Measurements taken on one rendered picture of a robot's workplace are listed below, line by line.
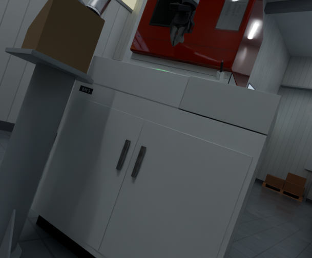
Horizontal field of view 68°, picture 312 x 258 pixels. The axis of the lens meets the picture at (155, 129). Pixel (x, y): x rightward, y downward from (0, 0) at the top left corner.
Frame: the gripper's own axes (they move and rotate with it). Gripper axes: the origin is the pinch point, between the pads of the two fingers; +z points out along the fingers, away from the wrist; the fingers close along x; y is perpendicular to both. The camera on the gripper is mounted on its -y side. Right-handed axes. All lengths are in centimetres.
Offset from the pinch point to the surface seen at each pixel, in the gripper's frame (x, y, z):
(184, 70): 17, 59, -6
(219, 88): -28.4, -3.9, 16.7
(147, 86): 2.6, -4.0, 23.4
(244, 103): -39.2, -3.9, 20.1
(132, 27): 204, 214, -104
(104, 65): 30.6, -4.0, 18.8
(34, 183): 26, -25, 78
